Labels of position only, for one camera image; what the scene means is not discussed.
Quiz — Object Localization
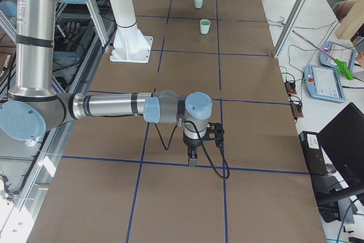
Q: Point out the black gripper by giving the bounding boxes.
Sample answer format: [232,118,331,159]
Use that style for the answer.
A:
[183,133,202,167]

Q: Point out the mint green cup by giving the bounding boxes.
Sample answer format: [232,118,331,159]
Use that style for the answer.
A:
[194,0,204,9]
[200,19,211,35]

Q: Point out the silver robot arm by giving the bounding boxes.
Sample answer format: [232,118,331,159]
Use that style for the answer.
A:
[1,0,212,166]

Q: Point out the brown paper table cover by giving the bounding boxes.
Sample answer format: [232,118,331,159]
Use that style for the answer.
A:
[28,0,326,242]

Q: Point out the black computer box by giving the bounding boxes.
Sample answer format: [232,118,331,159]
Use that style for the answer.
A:
[299,131,328,176]

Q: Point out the orange black power strip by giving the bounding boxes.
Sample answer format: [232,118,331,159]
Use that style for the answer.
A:
[284,81,297,96]

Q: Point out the black monitor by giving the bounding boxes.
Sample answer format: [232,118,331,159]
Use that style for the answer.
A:
[318,102,363,186]

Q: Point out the near blue teach pendant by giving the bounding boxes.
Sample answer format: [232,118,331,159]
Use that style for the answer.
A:
[304,64,346,103]

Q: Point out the blue teach pendant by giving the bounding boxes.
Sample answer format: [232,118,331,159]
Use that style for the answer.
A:
[319,41,358,72]
[304,64,346,103]

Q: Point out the far blue teach pendant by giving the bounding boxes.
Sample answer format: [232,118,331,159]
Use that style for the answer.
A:
[319,41,358,72]

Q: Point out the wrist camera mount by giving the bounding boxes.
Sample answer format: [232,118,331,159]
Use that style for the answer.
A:
[205,122,225,142]

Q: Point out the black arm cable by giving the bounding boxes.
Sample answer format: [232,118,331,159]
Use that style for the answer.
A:
[153,120,230,180]

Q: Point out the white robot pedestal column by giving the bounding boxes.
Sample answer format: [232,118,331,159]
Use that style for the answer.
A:
[110,0,153,64]

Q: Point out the aluminium frame post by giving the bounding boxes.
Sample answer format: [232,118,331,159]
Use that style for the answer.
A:
[272,0,307,58]

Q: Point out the green handled reacher stick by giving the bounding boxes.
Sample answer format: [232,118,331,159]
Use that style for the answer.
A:
[292,30,354,80]

